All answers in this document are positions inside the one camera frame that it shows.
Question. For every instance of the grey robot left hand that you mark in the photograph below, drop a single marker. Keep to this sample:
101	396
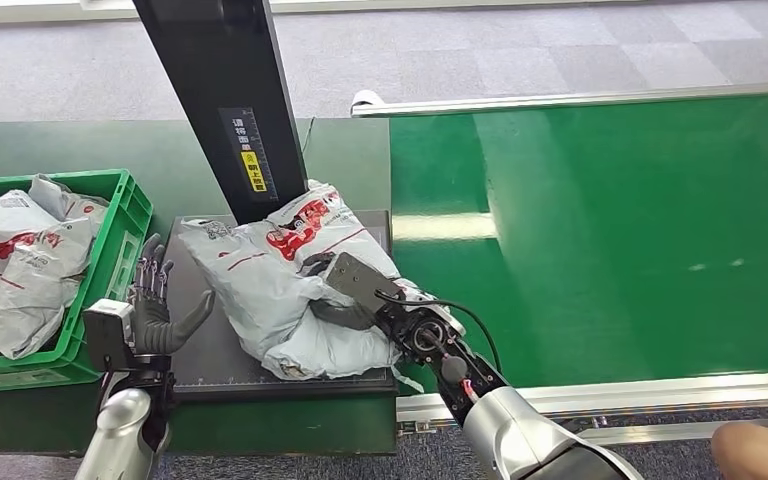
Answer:
155	328

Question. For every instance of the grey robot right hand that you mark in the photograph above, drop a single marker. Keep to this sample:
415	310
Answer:
344	316

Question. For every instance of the grey mailer package red print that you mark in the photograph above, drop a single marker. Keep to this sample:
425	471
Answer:
258	291

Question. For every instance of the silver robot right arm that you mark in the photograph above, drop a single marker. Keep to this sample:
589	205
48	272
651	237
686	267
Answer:
516	430

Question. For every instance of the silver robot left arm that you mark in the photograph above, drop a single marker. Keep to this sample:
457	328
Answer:
119	430

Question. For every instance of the black weighing platform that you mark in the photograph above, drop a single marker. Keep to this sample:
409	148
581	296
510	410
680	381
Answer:
215	368

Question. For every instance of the green plastic basket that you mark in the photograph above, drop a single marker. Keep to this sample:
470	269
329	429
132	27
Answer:
109	265

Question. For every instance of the large crumpled grey mailer bag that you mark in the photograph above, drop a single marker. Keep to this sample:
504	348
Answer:
6	285

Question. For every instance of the small crumpled grey mailer bag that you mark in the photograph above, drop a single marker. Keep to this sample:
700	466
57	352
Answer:
59	199

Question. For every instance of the black yellow column label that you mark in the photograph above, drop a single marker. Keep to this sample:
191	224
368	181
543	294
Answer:
250	159

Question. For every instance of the black scanner column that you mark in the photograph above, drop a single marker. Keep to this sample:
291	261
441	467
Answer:
225	66

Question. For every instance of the green conveyor belt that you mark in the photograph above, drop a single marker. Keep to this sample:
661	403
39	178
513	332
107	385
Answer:
622	232

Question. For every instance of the person's knee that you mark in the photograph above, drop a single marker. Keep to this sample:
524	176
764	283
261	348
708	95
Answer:
748	454

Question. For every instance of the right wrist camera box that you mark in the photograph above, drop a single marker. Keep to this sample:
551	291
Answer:
361	279

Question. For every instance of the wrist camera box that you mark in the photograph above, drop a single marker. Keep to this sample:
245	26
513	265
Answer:
107	331
361	279

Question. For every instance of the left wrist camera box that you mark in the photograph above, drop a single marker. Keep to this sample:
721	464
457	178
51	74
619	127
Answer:
107	331

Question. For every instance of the white rail end cap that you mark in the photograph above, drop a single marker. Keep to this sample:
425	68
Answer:
365	99

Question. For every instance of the aluminium conveyor rail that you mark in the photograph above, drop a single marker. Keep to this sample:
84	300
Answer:
689	391

